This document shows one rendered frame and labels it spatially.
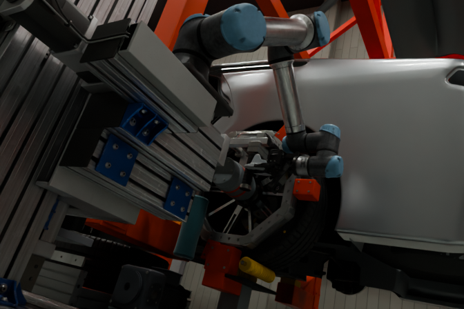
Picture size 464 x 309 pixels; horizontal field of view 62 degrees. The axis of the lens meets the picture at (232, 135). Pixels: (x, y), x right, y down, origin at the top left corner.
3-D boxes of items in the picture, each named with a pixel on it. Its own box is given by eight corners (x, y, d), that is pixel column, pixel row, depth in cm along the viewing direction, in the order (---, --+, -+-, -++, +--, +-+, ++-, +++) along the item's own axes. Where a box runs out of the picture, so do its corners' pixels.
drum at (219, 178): (254, 203, 174) (261, 174, 180) (231, 185, 158) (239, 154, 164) (228, 201, 182) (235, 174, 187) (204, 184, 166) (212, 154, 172)
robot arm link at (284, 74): (253, 30, 143) (279, 158, 148) (277, 21, 136) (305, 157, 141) (270, 30, 152) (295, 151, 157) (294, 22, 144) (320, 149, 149)
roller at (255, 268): (276, 285, 173) (278, 272, 176) (246, 271, 151) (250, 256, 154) (264, 283, 176) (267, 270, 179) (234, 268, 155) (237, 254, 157)
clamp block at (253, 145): (266, 161, 158) (269, 150, 160) (257, 152, 151) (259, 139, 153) (255, 161, 161) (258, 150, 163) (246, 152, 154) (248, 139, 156)
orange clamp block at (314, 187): (298, 200, 166) (318, 201, 161) (291, 193, 160) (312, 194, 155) (301, 185, 168) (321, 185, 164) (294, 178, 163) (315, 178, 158)
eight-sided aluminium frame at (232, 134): (288, 255, 155) (308, 135, 177) (281, 251, 150) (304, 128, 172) (181, 238, 184) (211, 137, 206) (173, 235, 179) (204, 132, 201)
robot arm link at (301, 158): (312, 180, 140) (304, 171, 134) (300, 179, 142) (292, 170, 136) (315, 161, 143) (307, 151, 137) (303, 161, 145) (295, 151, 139)
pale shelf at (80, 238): (91, 247, 152) (94, 239, 153) (56, 234, 139) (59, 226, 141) (28, 234, 175) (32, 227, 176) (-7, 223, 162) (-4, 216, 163)
